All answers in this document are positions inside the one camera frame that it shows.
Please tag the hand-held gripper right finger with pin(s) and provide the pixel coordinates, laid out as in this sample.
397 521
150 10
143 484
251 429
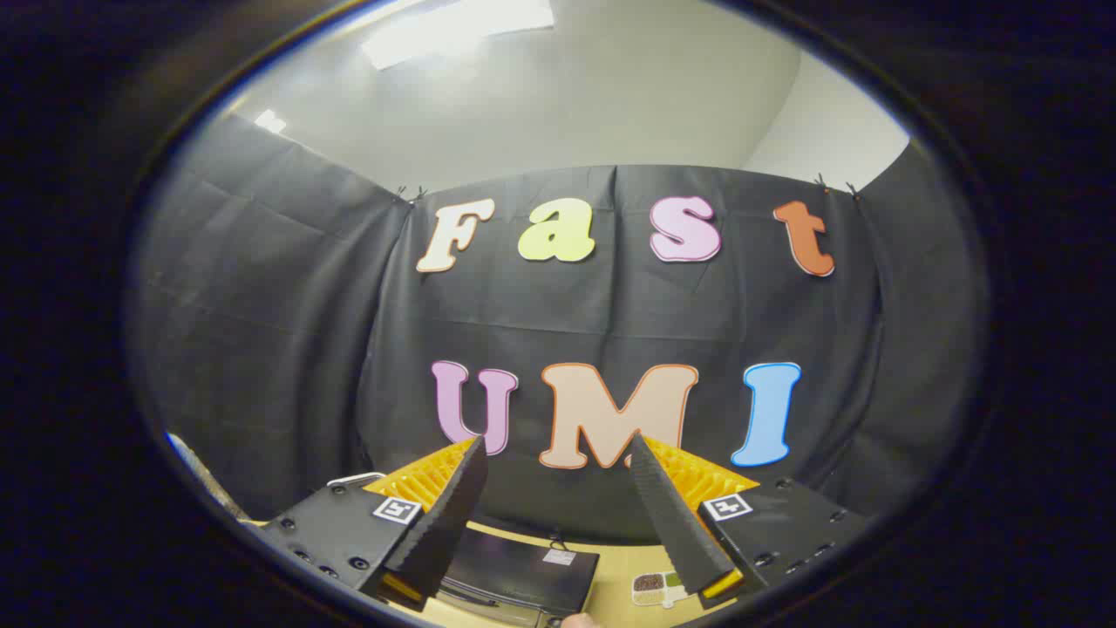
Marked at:
671 515

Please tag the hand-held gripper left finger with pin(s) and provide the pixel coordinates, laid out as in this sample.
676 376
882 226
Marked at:
453 515

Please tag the black toaster oven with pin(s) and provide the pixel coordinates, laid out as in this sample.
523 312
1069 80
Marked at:
514 567

